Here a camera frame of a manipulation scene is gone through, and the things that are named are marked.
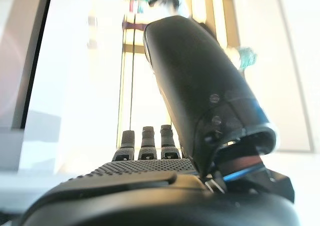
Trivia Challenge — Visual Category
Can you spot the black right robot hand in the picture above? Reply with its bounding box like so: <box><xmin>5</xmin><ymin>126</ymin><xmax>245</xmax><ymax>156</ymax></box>
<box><xmin>18</xmin><ymin>15</ymin><xmax>305</xmax><ymax>226</ymax></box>

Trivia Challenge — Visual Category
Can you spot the large framed window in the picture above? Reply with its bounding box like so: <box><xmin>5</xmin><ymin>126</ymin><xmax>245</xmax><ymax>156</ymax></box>
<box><xmin>116</xmin><ymin>0</ymin><xmax>241</xmax><ymax>149</ymax></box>

